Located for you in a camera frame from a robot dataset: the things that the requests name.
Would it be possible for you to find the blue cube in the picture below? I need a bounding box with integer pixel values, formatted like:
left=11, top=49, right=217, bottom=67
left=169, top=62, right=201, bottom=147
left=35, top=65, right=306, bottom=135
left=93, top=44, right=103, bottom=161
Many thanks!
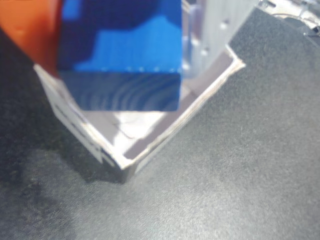
left=56, top=0, right=183, bottom=112

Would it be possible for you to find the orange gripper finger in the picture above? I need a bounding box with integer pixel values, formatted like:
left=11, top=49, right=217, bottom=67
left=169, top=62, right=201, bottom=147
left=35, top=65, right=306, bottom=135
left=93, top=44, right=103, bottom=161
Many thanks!
left=0, top=0, right=64, bottom=79

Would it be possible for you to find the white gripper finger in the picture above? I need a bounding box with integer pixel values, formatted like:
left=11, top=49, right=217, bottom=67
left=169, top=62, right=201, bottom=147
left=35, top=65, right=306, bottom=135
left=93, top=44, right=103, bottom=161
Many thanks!
left=181, top=0, right=256, bottom=79

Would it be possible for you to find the white open cardboard box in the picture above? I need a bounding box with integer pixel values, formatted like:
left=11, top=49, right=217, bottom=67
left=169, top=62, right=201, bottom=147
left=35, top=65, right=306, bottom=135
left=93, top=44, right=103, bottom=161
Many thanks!
left=33, top=44, right=247, bottom=178

